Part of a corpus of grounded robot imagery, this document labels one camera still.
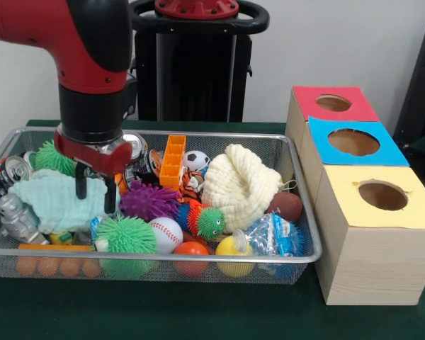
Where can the green spiky ball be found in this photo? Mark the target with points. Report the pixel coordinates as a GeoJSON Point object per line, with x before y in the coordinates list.
{"type": "Point", "coordinates": [44, 157]}
{"type": "Point", "coordinates": [124, 233]}

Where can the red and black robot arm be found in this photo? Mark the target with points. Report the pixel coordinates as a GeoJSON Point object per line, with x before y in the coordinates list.
{"type": "Point", "coordinates": [88, 53]}

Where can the orange plastic block tray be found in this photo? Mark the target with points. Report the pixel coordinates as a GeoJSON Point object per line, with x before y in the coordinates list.
{"type": "Point", "coordinates": [173, 159]}

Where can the blue spiky ball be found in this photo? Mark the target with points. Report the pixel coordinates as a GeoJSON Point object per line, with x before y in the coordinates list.
{"type": "Point", "coordinates": [299, 236]}

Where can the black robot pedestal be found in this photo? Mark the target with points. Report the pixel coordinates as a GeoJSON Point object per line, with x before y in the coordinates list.
{"type": "Point", "coordinates": [195, 71]}

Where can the wooden box with three holes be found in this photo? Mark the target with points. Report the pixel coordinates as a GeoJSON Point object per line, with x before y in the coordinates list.
{"type": "Point", "coordinates": [375, 265]}

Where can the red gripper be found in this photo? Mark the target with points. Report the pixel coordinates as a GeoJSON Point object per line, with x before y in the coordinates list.
{"type": "Point", "coordinates": [92, 157]}

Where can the small soccer ball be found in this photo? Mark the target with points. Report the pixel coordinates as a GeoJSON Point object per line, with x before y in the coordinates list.
{"type": "Point", "coordinates": [196, 161]}

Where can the mint green cloth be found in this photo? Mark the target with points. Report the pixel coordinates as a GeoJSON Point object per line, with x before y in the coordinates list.
{"type": "Point", "coordinates": [56, 205]}

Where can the black flat panel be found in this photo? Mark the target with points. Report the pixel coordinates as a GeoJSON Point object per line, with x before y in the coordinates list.
{"type": "Point", "coordinates": [421, 78]}

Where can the brown toy football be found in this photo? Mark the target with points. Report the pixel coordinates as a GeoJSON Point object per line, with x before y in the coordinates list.
{"type": "Point", "coordinates": [287, 207]}

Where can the white baseball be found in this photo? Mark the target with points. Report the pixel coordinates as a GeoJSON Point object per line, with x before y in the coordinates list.
{"type": "Point", "coordinates": [166, 233]}

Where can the cream knitted cloth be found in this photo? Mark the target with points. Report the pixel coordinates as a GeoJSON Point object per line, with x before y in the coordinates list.
{"type": "Point", "coordinates": [241, 184]}

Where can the purple spiky ball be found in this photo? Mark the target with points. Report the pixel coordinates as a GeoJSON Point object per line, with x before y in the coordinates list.
{"type": "Point", "coordinates": [147, 202]}

